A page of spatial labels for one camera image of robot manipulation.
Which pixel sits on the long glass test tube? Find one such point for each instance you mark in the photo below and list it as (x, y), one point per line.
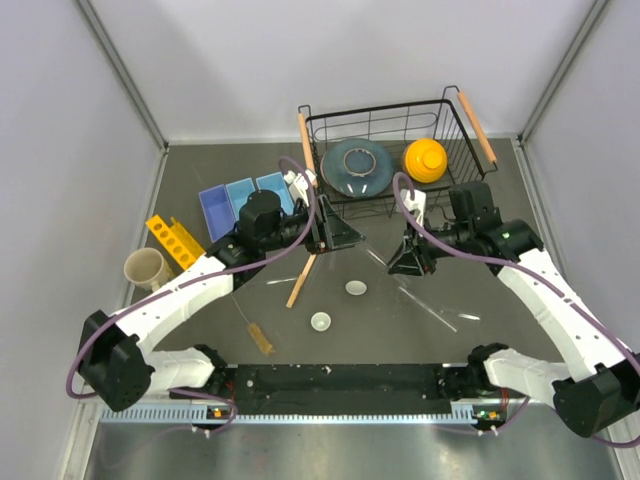
(428, 309)

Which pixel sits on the light blue right bin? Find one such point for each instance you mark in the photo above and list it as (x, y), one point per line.
(275, 182)

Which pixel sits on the white oval dish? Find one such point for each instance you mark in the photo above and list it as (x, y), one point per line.
(356, 287)

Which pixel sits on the beige ceramic mug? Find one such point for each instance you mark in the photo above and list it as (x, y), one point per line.
(146, 268)

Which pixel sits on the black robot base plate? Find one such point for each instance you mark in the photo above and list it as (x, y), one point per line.
(343, 389)

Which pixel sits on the yellow test tube rack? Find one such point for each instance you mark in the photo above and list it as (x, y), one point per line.
(176, 240)

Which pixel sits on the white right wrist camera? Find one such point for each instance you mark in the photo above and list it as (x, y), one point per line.
(415, 203)

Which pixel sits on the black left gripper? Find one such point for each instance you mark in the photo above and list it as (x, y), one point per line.
(341, 234)

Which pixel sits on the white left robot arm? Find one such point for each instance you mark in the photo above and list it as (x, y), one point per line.
(118, 358)

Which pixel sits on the yellow ribbed bowl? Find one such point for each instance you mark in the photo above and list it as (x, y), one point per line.
(425, 160)

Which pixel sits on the test tube brush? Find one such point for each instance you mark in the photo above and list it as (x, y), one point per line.
(256, 333)

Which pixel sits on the black wire basket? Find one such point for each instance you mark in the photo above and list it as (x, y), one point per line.
(450, 120)

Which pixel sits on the light blue middle bin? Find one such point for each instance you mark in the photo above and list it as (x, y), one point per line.
(238, 193)

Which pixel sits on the short glass test tube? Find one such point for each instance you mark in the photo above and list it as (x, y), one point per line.
(461, 314)

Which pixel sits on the wooden test tube clamp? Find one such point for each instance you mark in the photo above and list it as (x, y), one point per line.
(300, 282)

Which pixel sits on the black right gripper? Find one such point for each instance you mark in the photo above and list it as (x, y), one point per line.
(414, 257)

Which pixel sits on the purple plastic bin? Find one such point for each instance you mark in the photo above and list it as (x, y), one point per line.
(217, 210)

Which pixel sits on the dark blue ceramic plate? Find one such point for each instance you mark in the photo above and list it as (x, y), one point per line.
(357, 168)

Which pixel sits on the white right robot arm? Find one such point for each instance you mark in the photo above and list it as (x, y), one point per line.
(596, 382)

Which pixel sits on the light blue bin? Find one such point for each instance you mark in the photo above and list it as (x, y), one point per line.
(238, 193)
(275, 182)

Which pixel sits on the grey slotted cable duct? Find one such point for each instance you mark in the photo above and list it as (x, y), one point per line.
(204, 414)

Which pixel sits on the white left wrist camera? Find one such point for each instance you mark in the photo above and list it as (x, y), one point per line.
(297, 185)

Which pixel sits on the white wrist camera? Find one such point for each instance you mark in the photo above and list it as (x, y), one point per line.
(297, 185)
(415, 203)

